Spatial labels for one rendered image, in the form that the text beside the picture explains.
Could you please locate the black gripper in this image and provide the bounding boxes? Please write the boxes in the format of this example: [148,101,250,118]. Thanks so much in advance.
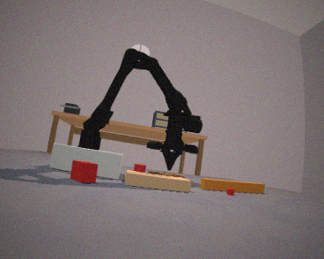
[146,128,198,170]

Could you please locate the orange long bar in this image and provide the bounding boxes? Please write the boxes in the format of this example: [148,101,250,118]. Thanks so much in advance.
[200,178,265,194]

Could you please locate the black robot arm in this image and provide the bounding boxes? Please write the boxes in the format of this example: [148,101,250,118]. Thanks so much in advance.
[78,48,202,150]

